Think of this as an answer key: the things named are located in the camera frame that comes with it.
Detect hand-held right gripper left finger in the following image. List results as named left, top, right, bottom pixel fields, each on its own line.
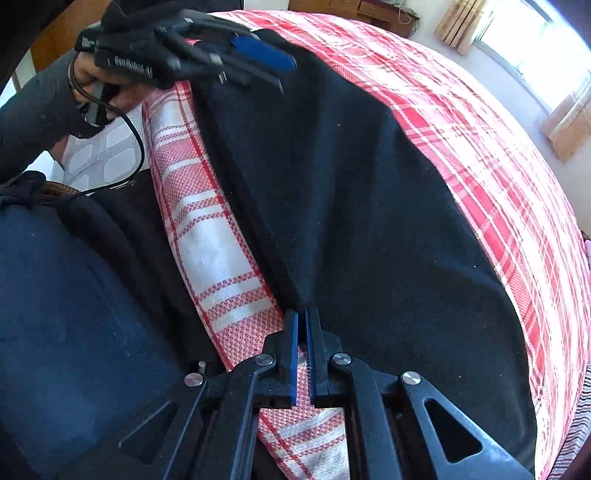
left=60, top=308, right=301, bottom=480

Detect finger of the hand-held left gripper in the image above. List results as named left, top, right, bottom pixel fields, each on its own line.
left=157, top=18, right=297, bottom=73
left=171, top=41, right=284, bottom=94

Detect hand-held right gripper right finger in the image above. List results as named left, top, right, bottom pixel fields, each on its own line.
left=305, top=307, right=536, bottom=480

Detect black pants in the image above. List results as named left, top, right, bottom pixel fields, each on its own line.
left=189, top=30, right=539, bottom=476

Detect person's left forearm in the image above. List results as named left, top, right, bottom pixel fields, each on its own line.
left=0, top=51, right=93, bottom=181

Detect person's left hand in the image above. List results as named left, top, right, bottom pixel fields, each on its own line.
left=69, top=52, right=153, bottom=116

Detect wooden dresser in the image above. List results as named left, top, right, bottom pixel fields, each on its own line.
left=286, top=0, right=421, bottom=38

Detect brown woven basket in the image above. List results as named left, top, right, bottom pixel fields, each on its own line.
left=37, top=181, right=90, bottom=206

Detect dark cloth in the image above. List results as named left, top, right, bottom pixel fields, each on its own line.
left=58, top=173, right=227, bottom=370

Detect beige curtain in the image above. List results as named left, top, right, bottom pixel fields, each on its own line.
left=540, top=83, right=591, bottom=162
left=434, top=0, right=488, bottom=56

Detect person's leg in blue trousers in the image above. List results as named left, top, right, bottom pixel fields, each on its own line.
left=0, top=203, right=204, bottom=480

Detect red plaid bed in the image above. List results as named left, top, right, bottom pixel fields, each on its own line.
left=141, top=9, right=591, bottom=480

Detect striped cloth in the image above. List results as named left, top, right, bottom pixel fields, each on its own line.
left=545, top=364, right=591, bottom=480

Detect window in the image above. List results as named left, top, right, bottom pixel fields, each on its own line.
left=475, top=0, right=591, bottom=112

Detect black cable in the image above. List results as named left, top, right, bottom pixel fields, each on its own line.
left=60, top=60, right=146, bottom=204

